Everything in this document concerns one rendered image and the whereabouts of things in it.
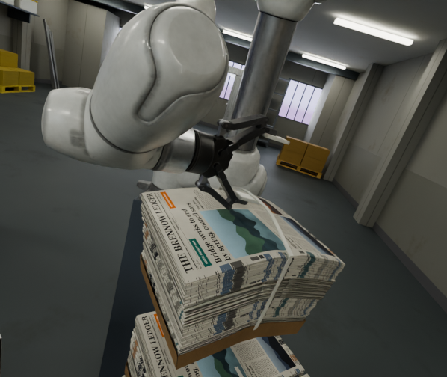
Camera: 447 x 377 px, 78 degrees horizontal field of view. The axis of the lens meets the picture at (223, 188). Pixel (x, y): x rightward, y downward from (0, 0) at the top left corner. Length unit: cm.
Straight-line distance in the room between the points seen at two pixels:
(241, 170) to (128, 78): 67
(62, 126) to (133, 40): 18
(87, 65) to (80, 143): 1075
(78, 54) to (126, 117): 1103
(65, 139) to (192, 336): 39
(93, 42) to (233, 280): 1076
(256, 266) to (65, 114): 36
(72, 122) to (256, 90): 53
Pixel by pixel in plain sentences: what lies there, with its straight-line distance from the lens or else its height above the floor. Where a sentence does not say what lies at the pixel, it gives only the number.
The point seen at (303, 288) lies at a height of 109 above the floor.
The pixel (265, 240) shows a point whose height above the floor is 119.
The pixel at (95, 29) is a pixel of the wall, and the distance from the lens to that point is 1107.
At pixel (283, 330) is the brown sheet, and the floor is 96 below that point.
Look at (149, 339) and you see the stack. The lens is 80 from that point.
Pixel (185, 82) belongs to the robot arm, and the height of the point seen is 143.
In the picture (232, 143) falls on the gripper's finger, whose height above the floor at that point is 135.
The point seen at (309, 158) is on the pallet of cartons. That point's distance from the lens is 762.
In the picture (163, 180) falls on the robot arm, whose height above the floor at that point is 109.
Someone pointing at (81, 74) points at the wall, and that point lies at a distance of 1125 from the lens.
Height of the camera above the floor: 143
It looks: 19 degrees down
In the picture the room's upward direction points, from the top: 17 degrees clockwise
